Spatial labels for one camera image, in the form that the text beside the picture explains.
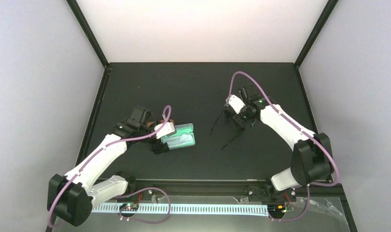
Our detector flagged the black frame post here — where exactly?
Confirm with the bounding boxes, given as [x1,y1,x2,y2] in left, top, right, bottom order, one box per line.
[66,0,109,69]
[294,0,339,69]

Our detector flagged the white slotted cable duct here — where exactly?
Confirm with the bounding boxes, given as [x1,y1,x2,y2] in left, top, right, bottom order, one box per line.
[92,203,269,217]

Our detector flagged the black front frame rail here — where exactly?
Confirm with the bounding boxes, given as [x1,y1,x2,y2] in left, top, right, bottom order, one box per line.
[57,180,357,232]

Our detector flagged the left small circuit board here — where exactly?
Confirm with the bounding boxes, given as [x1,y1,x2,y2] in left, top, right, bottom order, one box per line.
[119,203,139,212]

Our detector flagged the small circuit board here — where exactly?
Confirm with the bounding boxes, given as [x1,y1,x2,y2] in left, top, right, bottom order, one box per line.
[270,205,288,213]
[119,203,139,212]

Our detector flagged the black sunglasses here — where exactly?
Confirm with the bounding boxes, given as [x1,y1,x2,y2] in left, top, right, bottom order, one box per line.
[209,109,245,150]

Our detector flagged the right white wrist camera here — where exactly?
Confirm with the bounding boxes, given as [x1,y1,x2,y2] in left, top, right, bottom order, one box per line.
[225,94,246,114]

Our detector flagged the right small circuit board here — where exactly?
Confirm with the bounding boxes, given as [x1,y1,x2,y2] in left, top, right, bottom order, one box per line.
[270,205,288,213]

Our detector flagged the left black frame post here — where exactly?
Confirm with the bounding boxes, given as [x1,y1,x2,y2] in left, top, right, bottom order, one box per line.
[66,0,109,69]

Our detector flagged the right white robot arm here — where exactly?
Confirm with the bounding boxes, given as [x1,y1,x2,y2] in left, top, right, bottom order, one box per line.
[226,86,335,203]

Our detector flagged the blue-grey glasses case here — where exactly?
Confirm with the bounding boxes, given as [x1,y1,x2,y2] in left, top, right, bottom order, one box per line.
[161,123,196,150]

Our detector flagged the brown plaid glasses case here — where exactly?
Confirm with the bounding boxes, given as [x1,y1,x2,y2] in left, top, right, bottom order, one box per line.
[145,119,175,130]

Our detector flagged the right black frame post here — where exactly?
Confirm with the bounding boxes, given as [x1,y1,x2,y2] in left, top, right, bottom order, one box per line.
[294,0,339,69]

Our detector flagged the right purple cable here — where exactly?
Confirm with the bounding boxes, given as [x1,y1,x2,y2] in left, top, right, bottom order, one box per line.
[226,71,341,222]

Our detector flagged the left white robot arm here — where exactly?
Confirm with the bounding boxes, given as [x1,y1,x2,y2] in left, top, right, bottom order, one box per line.
[47,105,175,228]

